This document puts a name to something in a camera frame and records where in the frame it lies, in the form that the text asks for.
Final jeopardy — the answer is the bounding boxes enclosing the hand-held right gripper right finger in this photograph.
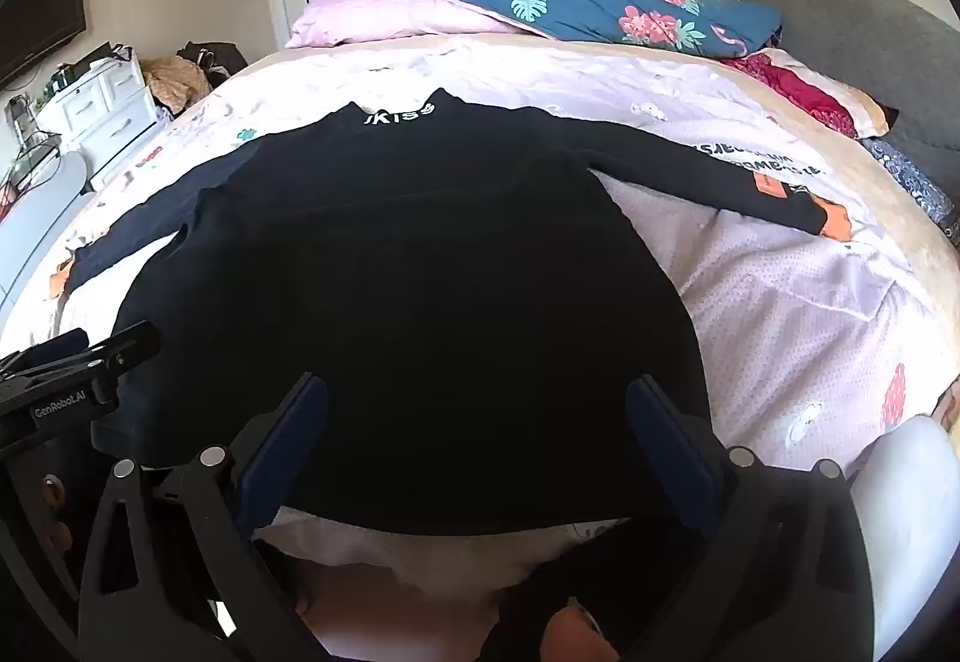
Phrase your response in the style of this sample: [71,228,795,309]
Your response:
[625,373,878,662]

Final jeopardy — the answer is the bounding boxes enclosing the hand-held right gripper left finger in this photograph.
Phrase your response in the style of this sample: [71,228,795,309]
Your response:
[79,373,331,662]

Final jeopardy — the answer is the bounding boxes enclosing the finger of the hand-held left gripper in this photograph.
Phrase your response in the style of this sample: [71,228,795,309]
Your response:
[91,320,163,376]

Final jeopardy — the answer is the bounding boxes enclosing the black sweater with orange patches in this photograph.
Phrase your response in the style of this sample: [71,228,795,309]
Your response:
[64,88,837,535]

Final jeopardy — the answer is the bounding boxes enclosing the tan clothes pile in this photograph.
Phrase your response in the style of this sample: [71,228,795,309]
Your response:
[142,56,211,115]

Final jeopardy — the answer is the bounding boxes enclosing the person's left hand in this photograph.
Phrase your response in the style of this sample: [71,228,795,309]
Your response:
[41,478,74,562]

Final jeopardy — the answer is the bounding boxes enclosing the person's dark clothing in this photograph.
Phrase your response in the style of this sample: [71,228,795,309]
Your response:
[480,519,706,662]

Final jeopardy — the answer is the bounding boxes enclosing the white rounded desk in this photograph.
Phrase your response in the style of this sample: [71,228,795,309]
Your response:
[0,152,89,303]

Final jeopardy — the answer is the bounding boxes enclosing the desk clutter items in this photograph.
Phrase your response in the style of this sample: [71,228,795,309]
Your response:
[0,92,65,198]

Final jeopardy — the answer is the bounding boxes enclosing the white drawer chest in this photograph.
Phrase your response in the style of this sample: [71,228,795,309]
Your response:
[37,50,162,175]

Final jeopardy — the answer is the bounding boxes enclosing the white bed footboard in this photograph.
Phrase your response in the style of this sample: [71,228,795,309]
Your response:
[847,414,953,633]

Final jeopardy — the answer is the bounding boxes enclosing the black box on chest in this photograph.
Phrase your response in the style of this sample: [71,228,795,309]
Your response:
[71,43,132,72]

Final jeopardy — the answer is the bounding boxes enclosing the dark bag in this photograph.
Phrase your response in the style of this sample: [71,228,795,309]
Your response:
[178,41,248,89]

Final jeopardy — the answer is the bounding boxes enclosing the blue patterned pillow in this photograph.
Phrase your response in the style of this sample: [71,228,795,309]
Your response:
[862,137,957,228]

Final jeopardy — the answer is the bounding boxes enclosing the red and cream pillow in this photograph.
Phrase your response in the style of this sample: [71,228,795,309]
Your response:
[724,48,897,139]

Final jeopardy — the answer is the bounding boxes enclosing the pink folded blanket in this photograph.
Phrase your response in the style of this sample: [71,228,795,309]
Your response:
[285,0,548,49]

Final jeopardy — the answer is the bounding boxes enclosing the blue floral duvet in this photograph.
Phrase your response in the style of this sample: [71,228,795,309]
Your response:
[405,0,781,59]

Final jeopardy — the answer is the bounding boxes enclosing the grey padded headboard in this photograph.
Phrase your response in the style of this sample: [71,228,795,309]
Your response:
[701,0,960,213]

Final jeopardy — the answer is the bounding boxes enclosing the black wall television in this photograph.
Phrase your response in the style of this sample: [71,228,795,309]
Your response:
[0,0,87,89]

